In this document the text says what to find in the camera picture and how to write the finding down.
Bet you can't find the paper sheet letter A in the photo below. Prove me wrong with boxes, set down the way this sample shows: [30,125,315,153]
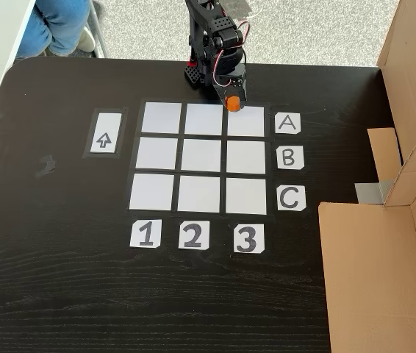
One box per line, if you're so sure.
[274,113,301,135]

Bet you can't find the white nine-square grid sheet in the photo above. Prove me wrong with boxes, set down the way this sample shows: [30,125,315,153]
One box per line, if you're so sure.
[125,98,277,221]

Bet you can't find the clear tape scraps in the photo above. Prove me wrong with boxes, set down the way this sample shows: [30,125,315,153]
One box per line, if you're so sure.
[34,154,57,178]

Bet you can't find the white metal furniture leg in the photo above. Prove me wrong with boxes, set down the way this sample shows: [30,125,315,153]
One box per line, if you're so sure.
[87,0,106,59]

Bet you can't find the paper sheet number 3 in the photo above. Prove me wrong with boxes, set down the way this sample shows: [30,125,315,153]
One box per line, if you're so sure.
[233,224,266,254]

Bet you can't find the brown cardboard screen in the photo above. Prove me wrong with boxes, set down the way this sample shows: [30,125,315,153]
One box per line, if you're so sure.
[318,0,416,353]

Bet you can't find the paper sheet letter B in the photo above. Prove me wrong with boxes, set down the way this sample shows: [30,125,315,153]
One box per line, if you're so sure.
[276,146,305,171]

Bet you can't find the red white servo cable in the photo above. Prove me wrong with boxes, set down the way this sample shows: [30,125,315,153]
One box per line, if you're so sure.
[211,21,251,88]

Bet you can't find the white arrow paper sheet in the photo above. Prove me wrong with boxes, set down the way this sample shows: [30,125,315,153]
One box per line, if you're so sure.
[90,112,123,154]

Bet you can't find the grey duct tape strip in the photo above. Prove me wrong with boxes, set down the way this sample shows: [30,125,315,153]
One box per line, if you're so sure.
[354,178,396,206]

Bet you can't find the seated person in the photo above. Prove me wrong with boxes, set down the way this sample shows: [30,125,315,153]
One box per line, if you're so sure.
[16,0,97,60]

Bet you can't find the paper sheet letter C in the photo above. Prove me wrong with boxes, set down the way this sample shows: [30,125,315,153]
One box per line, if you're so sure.
[276,185,306,212]

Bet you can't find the paper sheet number 1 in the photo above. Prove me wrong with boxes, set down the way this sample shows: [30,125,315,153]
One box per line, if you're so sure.
[129,219,162,249]

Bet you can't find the paper sheet number 2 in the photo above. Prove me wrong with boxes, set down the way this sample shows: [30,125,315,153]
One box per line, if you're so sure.
[178,221,210,251]

